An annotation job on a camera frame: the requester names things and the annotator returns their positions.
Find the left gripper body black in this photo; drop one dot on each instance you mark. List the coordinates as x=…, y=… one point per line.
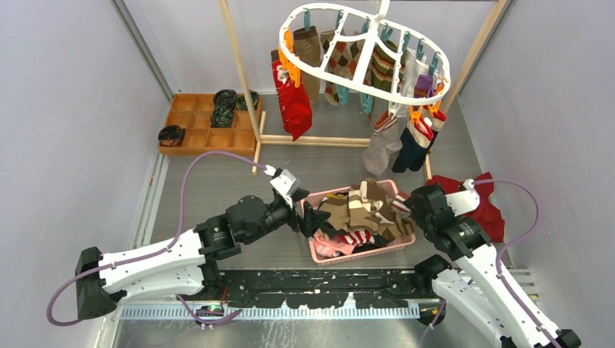
x=293, y=217

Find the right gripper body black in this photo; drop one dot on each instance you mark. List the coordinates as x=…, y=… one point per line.
x=418, y=218

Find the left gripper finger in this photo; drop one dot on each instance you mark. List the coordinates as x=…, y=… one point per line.
x=312, y=220
x=298, y=195

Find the grey beige sock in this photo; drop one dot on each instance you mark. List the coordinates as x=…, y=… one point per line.
x=384, y=141

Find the maroon purple orange striped sock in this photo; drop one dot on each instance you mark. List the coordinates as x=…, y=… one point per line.
x=424, y=87

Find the white plastic clip hanger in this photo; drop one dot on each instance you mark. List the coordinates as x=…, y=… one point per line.
x=373, y=30

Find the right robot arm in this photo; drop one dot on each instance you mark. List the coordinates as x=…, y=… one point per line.
x=468, y=273

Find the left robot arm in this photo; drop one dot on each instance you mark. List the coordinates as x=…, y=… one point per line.
x=186, y=265

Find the pink plastic basket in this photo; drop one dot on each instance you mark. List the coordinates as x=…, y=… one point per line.
x=328, y=252

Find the argyle sock in basket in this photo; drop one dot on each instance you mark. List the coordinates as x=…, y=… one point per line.
x=361, y=215

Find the red cloth on table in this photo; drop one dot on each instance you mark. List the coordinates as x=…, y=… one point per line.
x=486, y=214

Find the wooden clothes rack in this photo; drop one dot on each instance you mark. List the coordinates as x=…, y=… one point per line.
x=486, y=32

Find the red hanging sock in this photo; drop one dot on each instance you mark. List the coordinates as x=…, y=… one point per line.
x=282, y=83
x=302, y=115

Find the rolled dark sock centre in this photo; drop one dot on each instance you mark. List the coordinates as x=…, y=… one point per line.
x=222, y=117

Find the orange wooden compartment tray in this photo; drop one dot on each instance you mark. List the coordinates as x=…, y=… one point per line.
x=192, y=113

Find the argyle hanging sock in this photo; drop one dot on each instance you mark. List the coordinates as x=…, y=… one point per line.
x=338, y=64
x=355, y=49

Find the rolled dark sock left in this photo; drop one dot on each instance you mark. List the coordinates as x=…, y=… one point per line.
x=171, y=136

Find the white hanging sock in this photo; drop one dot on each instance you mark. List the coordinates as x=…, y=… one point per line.
x=413, y=69

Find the green striped hanging sock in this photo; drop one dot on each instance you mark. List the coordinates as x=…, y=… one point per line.
x=381, y=69

